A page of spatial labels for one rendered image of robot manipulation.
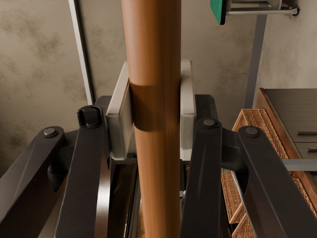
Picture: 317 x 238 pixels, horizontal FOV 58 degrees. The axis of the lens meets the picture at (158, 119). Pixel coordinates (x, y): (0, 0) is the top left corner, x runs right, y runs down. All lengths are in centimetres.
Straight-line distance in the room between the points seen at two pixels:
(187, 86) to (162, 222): 11
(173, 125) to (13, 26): 432
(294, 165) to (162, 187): 128
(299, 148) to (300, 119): 29
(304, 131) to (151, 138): 161
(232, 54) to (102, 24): 179
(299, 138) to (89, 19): 308
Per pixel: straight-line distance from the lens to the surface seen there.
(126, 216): 191
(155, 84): 15
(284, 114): 191
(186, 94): 15
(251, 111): 196
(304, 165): 147
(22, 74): 470
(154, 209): 22
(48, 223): 203
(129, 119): 16
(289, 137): 170
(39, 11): 425
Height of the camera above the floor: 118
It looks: 3 degrees up
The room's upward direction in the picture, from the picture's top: 90 degrees counter-clockwise
